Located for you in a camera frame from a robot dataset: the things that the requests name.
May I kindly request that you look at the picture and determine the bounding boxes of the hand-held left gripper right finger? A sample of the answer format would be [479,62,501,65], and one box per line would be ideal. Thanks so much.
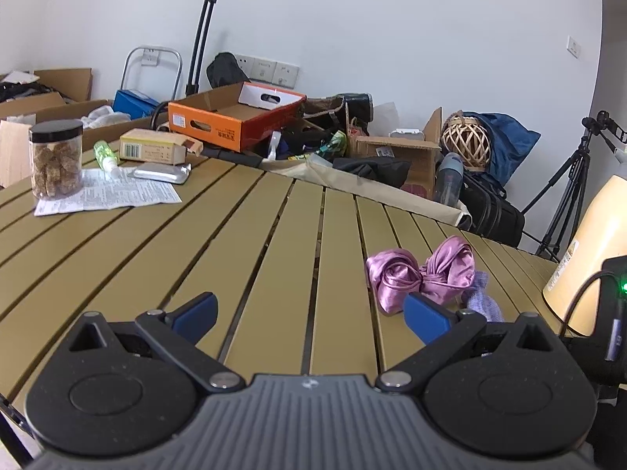
[375,294,556,393]

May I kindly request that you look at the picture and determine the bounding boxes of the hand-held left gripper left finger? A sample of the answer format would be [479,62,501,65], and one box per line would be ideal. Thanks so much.
[69,292,246,393]

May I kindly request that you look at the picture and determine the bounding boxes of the purple satin cloth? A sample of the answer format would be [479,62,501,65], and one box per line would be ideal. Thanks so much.
[366,235,477,315]

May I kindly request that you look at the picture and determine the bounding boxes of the lavender knit cloth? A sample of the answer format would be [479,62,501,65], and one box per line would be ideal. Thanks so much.
[460,270,506,324]

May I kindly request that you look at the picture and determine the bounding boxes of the black bag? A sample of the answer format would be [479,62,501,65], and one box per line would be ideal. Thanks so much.
[459,171,526,249]

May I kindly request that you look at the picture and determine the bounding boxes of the grey water bottle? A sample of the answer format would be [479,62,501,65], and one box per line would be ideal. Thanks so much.
[433,153,464,206]

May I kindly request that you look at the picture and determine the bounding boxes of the printed paper sheet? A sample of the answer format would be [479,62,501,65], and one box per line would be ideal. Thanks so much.
[33,167,183,217]

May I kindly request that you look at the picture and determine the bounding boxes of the silver foil packet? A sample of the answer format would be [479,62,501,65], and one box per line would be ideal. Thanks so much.
[127,163,192,186]

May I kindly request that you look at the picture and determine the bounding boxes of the black cloth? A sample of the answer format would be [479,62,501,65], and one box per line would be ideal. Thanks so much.
[333,157,413,189]

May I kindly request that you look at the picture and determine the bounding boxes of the small cardboard box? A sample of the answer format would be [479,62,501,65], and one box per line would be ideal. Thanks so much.
[347,107,444,200]

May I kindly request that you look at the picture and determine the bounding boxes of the tan carton box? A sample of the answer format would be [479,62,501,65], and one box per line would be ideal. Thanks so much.
[119,128,204,165]

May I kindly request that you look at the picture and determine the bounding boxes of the wicker ball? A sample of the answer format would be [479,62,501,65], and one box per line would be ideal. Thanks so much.
[440,112,492,170]

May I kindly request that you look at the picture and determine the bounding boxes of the small green bottle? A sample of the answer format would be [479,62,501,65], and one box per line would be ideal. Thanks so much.
[93,139,121,180]

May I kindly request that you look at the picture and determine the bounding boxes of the orange cardboard box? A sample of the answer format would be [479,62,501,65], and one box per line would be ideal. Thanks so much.
[168,81,308,154]

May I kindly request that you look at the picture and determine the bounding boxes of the blue bag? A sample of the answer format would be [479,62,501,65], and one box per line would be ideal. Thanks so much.
[463,112,542,188]

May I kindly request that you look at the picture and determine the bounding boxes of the green snack packet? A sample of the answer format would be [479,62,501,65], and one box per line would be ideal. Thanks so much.
[313,130,348,158]

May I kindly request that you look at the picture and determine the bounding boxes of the black tripod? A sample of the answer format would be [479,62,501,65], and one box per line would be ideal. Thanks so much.
[520,110,627,261]

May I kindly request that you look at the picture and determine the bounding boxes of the clear jar brown snacks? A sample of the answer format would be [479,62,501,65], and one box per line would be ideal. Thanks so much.
[29,120,84,201]

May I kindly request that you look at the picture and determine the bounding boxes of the crumpled white plastic bag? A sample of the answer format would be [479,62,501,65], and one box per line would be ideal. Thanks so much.
[81,104,132,130]

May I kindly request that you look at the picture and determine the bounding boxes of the blue box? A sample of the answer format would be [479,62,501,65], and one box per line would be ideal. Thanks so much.
[114,89,161,121]

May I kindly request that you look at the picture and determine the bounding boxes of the dark fabric bag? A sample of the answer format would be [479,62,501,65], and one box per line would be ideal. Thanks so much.
[301,92,375,135]

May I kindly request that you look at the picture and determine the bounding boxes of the large cardboard box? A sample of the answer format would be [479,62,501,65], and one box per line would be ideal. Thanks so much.
[0,99,162,152]

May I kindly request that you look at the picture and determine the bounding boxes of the brown paper bag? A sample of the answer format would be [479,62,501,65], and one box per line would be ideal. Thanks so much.
[0,115,36,190]

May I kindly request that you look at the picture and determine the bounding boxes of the black backpack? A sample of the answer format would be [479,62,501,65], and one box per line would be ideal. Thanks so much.
[206,52,252,90]

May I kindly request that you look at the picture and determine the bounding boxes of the open cardboard box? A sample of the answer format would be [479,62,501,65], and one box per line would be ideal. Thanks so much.
[0,67,94,118]

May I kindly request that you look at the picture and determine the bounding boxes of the folding table olive frame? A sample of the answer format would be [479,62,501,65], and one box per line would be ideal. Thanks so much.
[0,149,569,402]

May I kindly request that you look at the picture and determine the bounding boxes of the silver metal cart handle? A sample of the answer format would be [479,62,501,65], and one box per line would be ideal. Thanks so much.
[121,46,183,102]

